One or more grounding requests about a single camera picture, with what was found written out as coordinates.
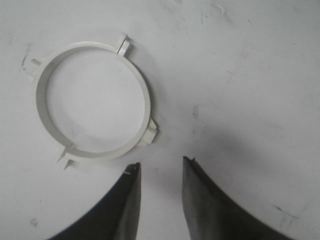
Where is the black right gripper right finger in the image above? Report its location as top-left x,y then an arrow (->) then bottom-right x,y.
182,156 -> 287,240

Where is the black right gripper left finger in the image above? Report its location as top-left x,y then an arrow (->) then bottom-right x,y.
51,162 -> 141,240

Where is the white half clamp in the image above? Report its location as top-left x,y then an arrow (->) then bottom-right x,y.
64,33 -> 158,161
23,41 -> 122,169

